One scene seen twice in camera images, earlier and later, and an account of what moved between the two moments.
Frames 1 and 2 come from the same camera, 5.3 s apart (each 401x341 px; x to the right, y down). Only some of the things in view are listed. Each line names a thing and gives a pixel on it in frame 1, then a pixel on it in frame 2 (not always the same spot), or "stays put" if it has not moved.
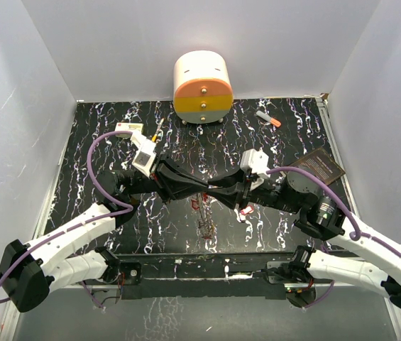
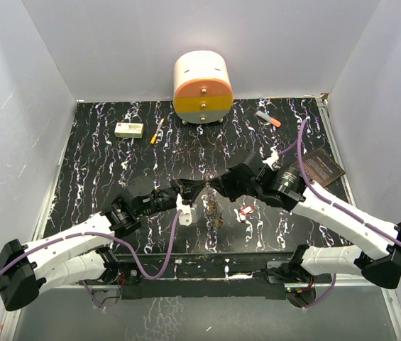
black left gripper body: x=140 y=184 -> x=164 y=199
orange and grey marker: x=268 y=118 stays put
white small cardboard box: x=128 y=126 stays put
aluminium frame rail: x=393 y=306 stays put
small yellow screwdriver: x=154 y=138 stays put
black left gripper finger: x=178 y=177 -> x=189 y=186
